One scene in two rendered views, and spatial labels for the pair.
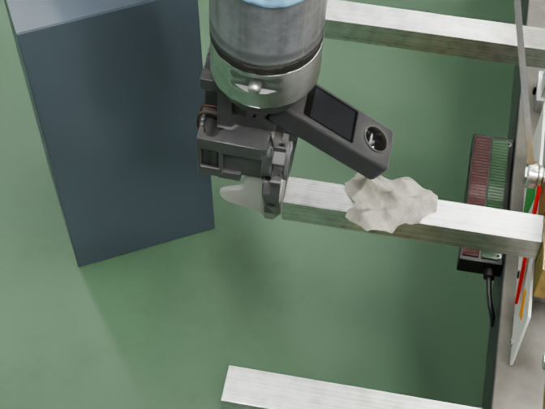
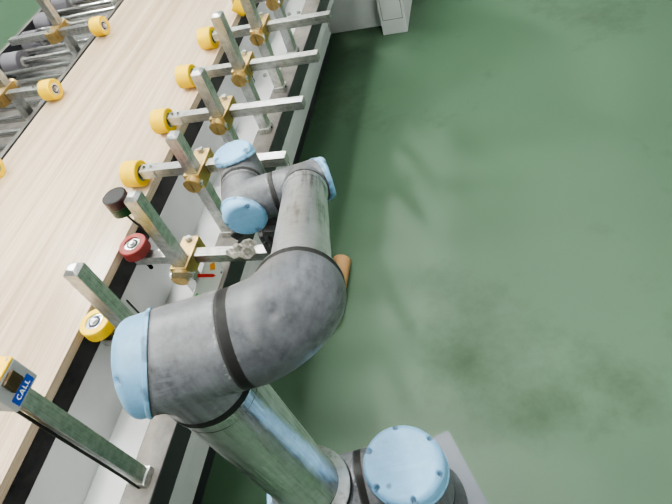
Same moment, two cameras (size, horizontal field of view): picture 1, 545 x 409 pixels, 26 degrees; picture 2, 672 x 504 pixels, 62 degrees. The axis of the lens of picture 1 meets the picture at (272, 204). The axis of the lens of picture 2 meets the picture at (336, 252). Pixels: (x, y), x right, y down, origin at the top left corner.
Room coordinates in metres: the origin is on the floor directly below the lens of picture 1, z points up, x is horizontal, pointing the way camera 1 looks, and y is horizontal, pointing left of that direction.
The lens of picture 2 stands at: (1.58, 0.39, 1.88)
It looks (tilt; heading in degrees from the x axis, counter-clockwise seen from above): 48 degrees down; 195
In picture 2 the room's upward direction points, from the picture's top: 22 degrees counter-clockwise
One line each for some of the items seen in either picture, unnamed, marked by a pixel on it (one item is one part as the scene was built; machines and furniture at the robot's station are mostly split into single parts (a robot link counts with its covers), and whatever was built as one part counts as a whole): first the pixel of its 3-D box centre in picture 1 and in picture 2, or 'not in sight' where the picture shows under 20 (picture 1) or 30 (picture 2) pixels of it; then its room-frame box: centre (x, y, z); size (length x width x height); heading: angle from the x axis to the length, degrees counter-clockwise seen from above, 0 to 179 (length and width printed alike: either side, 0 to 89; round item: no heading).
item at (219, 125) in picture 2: not in sight; (223, 115); (0.11, -0.18, 0.95); 0.13 x 0.06 x 0.05; 169
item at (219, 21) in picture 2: not in sight; (244, 78); (-0.12, -0.14, 0.92); 0.03 x 0.03 x 0.48; 79
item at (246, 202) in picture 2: not in sight; (248, 200); (0.74, 0.03, 1.14); 0.12 x 0.12 x 0.09; 8
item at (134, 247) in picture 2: not in sight; (141, 255); (0.55, -0.42, 0.85); 0.08 x 0.08 x 0.11
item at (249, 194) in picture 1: (251, 196); not in sight; (0.62, 0.02, 0.86); 0.06 x 0.03 x 0.09; 79
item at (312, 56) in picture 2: not in sight; (249, 65); (-0.15, -0.12, 0.95); 0.50 x 0.04 x 0.04; 79
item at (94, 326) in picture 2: not in sight; (105, 332); (0.80, -0.46, 0.85); 0.08 x 0.08 x 0.11
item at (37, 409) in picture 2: not in sight; (87, 442); (1.12, -0.37, 0.93); 0.05 x 0.04 x 0.45; 169
